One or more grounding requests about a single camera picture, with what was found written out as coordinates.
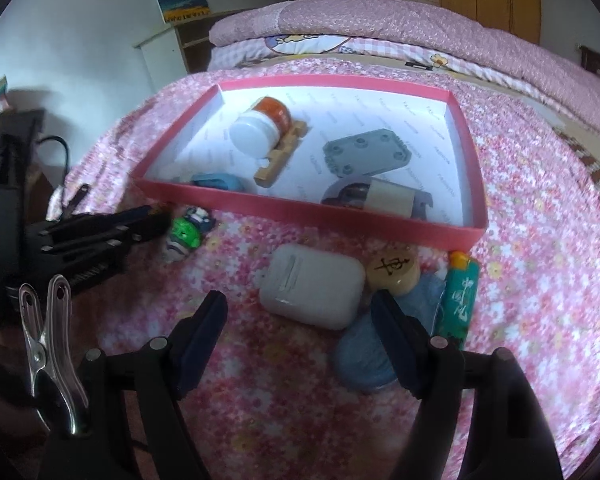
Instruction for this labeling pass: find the pink floral bedsheet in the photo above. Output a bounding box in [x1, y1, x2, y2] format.
[55, 55, 600, 480]

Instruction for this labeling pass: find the folded pink floral quilt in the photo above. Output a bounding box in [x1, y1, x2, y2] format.
[209, 0, 600, 133]

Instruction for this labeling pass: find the white open shelf unit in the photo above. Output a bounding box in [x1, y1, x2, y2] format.
[132, 9, 253, 93]

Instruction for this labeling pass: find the grey plastic plate with holes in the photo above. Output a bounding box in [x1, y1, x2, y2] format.
[322, 129, 411, 179]

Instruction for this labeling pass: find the white bottle with orange label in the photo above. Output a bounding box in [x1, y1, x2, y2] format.
[228, 97, 293, 158]

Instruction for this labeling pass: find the white earbud case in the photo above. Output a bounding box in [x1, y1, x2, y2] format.
[258, 244, 366, 331]

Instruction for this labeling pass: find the notched wooden bar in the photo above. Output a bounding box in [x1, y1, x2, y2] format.
[253, 119, 312, 189]

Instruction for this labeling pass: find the beige wooden block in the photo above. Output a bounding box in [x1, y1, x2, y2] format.
[366, 179, 420, 219]

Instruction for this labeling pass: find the green lighter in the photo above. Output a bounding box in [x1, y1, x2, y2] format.
[432, 251, 481, 351]

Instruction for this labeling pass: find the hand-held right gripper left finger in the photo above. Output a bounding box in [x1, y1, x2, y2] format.
[82, 290, 229, 480]

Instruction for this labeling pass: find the pink cardboard box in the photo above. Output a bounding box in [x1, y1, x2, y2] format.
[132, 74, 490, 252]

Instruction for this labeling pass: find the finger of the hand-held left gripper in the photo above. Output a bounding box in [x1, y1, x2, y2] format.
[27, 205, 170, 242]
[40, 227, 167, 273]

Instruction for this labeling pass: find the black braided cable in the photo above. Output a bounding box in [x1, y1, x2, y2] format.
[35, 136, 72, 181]

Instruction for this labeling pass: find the blue and yellow painting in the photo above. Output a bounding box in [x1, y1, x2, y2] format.
[153, 0, 212, 25]

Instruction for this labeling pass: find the light blue tube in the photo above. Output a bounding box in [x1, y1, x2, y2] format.
[190, 172, 246, 192]

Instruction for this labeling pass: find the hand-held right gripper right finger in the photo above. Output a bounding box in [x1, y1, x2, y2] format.
[370, 290, 566, 480]

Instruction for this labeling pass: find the blue translucent plastic case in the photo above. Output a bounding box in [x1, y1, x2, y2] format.
[330, 275, 451, 396]

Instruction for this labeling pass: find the round wooden chess piece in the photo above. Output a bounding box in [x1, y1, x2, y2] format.
[365, 251, 422, 297]

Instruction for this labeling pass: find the metal spring clip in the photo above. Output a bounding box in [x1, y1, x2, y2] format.
[19, 274, 91, 436]

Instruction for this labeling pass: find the green and white toy figure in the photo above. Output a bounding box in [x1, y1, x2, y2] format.
[166, 206, 217, 263]

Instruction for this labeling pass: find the black electronic device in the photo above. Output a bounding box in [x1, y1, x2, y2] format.
[0, 109, 48, 191]

